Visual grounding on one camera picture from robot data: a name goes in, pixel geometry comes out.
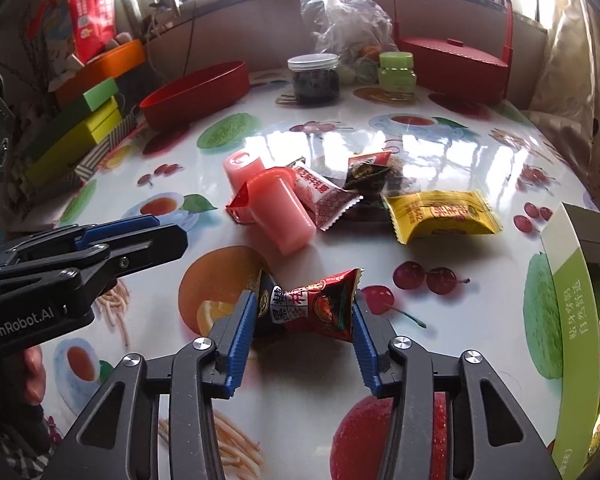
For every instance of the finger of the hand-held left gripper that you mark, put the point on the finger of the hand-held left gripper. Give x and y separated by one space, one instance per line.
145 250
115 227

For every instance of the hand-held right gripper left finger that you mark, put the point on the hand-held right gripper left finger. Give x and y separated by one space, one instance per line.
237 350

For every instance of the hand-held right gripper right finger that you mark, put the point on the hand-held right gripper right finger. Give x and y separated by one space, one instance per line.
367 350

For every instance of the dark red plum candy packet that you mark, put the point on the dark red plum candy packet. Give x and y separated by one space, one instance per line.
320 305
367 170

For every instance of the pink jelly cup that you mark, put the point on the pink jelly cup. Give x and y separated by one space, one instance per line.
280 215
240 167

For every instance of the yellow pillow snack packet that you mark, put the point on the yellow pillow snack packet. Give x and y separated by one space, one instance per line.
440 215

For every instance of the green cardboard box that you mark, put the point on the green cardboard box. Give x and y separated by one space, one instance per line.
565 310

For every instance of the person's left forearm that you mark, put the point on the person's left forearm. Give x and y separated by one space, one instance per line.
10 442

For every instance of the person's left hand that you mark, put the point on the person's left hand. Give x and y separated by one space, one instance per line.
32 367

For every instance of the striped box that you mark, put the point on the striped box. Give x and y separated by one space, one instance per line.
92 160

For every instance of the yellow-green box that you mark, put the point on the yellow-green box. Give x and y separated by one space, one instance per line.
80 132

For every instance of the small bright green box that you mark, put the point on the small bright green box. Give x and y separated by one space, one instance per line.
97 95

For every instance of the red oval tray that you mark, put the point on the red oval tray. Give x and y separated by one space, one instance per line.
195 92

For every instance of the orange box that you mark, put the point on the orange box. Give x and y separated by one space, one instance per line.
105 67

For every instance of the red printed bag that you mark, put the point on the red printed bag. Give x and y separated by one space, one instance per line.
92 15

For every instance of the clear jar with dark contents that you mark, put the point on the clear jar with dark contents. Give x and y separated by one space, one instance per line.
314 82

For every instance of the green glass jar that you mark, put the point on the green glass jar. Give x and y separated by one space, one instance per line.
397 72

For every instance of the orange fruit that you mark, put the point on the orange fruit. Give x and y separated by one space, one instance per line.
369 51

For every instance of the clear plastic bag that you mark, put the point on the clear plastic bag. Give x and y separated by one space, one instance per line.
345 15

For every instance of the cream patterned curtain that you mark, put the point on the cream patterned curtain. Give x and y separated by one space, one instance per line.
565 85

